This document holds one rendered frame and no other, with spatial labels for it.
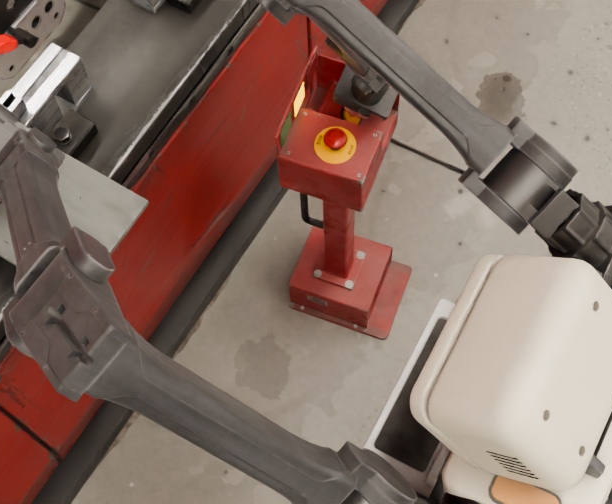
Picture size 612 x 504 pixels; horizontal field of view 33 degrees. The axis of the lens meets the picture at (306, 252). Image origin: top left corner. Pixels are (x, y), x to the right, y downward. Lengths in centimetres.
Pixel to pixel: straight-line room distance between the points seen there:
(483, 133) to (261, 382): 134
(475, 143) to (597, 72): 167
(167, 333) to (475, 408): 151
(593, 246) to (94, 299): 61
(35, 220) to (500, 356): 48
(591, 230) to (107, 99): 86
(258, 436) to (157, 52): 95
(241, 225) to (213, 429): 160
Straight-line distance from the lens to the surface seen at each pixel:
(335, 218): 210
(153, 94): 175
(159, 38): 181
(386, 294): 249
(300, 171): 179
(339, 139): 175
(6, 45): 143
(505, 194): 121
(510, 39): 288
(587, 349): 106
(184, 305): 246
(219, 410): 95
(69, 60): 170
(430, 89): 121
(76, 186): 155
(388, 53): 120
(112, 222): 151
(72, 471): 241
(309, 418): 241
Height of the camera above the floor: 234
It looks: 67 degrees down
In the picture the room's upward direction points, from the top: 4 degrees counter-clockwise
